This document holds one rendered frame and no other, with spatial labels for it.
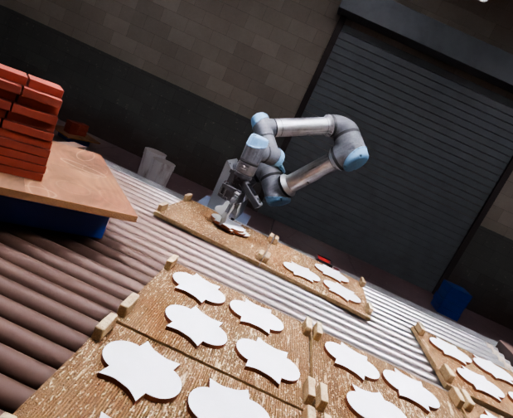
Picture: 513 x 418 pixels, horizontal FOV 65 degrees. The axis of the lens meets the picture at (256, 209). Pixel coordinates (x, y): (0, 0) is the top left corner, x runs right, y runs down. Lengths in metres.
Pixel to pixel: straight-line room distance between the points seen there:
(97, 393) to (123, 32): 6.47
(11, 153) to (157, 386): 0.61
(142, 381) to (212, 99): 5.85
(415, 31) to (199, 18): 3.03
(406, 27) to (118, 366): 5.84
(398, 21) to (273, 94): 1.92
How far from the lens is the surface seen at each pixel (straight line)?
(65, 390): 0.67
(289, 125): 1.68
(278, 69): 6.29
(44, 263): 1.00
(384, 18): 6.16
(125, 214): 1.03
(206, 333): 0.87
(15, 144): 1.03
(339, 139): 1.79
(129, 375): 0.70
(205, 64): 6.46
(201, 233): 1.42
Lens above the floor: 1.39
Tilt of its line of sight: 12 degrees down
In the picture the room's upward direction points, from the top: 25 degrees clockwise
